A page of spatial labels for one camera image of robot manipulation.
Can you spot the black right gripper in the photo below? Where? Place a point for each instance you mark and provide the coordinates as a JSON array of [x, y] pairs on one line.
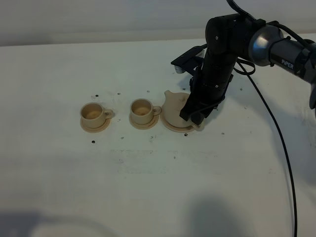
[[209, 85]]

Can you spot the beige ceramic teapot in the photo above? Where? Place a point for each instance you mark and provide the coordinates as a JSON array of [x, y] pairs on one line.
[[171, 108]]

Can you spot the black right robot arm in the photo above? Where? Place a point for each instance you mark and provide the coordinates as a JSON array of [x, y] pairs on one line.
[[233, 37]]

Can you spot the beige teapot saucer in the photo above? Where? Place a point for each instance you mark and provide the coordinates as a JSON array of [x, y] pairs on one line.
[[175, 129]]

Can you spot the beige middle teacup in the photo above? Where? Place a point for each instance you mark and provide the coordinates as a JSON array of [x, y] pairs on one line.
[[142, 111]]

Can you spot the beige teacup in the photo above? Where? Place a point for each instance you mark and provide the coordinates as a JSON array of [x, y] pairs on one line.
[[94, 115], [142, 111]]

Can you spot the beige middle cup saucer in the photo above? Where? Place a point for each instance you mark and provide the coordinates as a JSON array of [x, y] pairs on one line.
[[149, 125]]

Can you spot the beige cup saucer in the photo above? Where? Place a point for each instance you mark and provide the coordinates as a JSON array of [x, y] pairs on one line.
[[95, 129], [149, 125]]

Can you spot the beige left teacup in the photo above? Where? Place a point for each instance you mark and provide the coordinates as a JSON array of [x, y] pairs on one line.
[[94, 115]]

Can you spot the beige left cup saucer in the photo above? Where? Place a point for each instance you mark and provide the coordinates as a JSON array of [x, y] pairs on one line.
[[95, 129]]

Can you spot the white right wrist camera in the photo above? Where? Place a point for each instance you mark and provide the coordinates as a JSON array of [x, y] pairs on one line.
[[188, 61]]

